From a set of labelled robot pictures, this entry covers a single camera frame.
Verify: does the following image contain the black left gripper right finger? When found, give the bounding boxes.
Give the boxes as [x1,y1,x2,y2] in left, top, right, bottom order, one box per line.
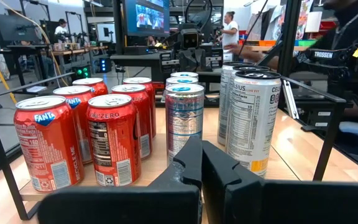
[202,140,358,224]

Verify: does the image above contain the silver blue energy drink can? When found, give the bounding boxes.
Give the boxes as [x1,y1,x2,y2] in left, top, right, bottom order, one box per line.
[165,77,200,86]
[170,72,200,78]
[165,83,205,166]

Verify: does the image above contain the large display monitor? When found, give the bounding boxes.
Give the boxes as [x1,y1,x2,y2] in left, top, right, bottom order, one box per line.
[124,0,170,38]

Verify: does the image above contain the person's hand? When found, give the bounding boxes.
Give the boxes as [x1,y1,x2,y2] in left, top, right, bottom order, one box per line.
[224,43,245,55]

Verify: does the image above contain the black rig support beam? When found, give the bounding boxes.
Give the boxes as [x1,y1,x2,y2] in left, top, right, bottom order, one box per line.
[256,0,303,78]

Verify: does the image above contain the black box green lights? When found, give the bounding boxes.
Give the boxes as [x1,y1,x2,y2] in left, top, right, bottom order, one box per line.
[71,64,91,79]

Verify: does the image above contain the small background monitor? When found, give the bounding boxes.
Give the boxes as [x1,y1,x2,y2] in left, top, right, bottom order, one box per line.
[96,23,116,43]

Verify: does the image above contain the black box blue lights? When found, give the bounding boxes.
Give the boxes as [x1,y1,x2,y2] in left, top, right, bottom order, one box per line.
[98,57,112,74]

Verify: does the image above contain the black monitor back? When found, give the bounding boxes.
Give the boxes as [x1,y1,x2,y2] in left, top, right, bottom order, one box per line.
[0,14,40,43]

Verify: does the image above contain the grey workbench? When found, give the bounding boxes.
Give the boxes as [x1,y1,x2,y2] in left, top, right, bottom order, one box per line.
[109,52,180,82]

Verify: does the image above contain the wooden table colourful bins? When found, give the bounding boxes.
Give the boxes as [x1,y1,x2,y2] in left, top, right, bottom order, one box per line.
[239,39,318,53]

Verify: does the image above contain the white Celsius energy can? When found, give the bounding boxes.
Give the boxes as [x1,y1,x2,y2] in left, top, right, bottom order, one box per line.
[225,70,282,179]
[222,61,254,68]

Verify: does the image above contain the wooden background workbench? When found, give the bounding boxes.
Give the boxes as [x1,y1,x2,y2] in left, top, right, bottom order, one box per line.
[0,45,108,82]

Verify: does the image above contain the white Celsius can orange print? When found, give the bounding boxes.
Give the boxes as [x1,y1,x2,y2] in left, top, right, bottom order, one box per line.
[218,65,272,147]

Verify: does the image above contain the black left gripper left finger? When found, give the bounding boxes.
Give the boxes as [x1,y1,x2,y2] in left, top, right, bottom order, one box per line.
[37,136,203,224]

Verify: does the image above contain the silver aluminium profile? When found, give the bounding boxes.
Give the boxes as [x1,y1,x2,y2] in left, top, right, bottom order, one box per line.
[283,80,300,121]

